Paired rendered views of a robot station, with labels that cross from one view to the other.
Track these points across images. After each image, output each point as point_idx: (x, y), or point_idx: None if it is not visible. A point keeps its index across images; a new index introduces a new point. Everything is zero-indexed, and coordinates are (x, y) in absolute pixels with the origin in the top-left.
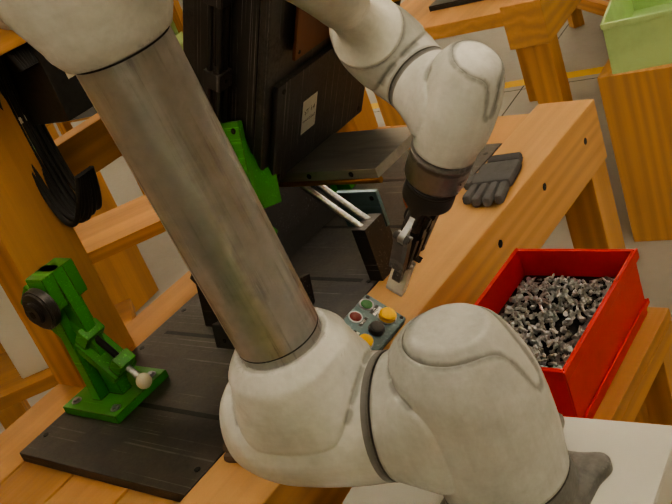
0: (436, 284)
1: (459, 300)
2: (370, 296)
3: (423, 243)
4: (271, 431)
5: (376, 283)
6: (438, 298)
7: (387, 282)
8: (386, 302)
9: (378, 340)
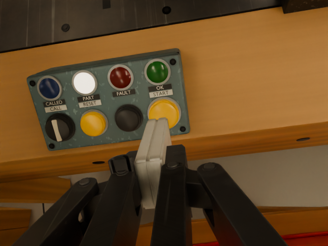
0: (303, 114)
1: (320, 133)
2: (178, 63)
3: (210, 224)
4: None
5: (275, 6)
6: (280, 131)
7: (147, 125)
8: (231, 60)
9: (115, 133)
